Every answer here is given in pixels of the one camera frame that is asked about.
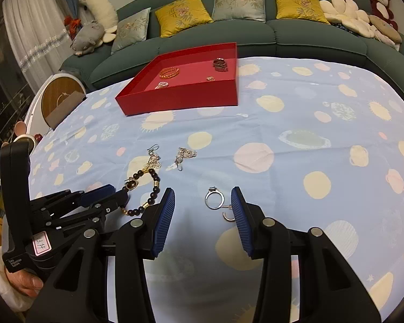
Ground blue planet print tablecloth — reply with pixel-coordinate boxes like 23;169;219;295
30;57;404;322

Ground silver filigree earring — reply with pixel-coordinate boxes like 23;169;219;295
174;147;197;171

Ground white cow plush toy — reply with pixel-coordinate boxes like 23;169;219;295
79;0;119;43

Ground dark green curved sofa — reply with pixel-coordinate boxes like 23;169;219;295
60;0;404;99

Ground gold hoop earring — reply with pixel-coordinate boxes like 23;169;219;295
222;205;236;222

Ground gold cuff bracelet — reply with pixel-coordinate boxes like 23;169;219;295
158;66;182;80

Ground grey pig plush toy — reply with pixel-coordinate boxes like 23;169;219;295
71;22;105;56

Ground centre sage embroidered cushion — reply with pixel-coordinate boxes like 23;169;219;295
212;0;266;23

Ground right yellow embroidered cushion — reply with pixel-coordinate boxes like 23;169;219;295
276;0;330;25

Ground red monkey plush toy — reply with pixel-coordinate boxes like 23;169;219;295
370;0;399;31

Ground dark wooden bead bracelet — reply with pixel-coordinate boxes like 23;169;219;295
121;168;163;218

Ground brown cardboard sheet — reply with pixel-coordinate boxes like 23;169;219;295
45;91;86;130

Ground silver hook drop earring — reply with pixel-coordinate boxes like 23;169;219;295
146;144;161;170

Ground orange red plush toy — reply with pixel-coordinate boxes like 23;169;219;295
64;15;82;40

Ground silver gemstone ring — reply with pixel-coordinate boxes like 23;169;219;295
203;186;226;212

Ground left hand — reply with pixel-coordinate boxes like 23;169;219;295
6;269;44;297

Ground sage embroidered cushion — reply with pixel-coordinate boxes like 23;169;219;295
111;7;151;55
212;0;266;23

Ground left yellow embroidered cushion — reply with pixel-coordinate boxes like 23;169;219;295
155;0;213;38

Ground left sage embroidered cushion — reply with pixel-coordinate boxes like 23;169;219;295
111;7;151;55

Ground yellow embroidered cushion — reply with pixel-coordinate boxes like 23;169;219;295
155;0;213;38
276;0;330;25

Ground red tray box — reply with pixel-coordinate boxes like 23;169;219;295
115;42;239;116

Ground dark red watch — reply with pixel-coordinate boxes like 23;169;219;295
212;58;228;72

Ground white sheer curtain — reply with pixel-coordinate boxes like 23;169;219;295
2;0;71;93

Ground cream flower shaped cushion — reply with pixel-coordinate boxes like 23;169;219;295
320;0;375;39

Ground brown round cushion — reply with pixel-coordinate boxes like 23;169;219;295
368;15;402;45

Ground white label sticker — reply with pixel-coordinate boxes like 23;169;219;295
33;231;52;257

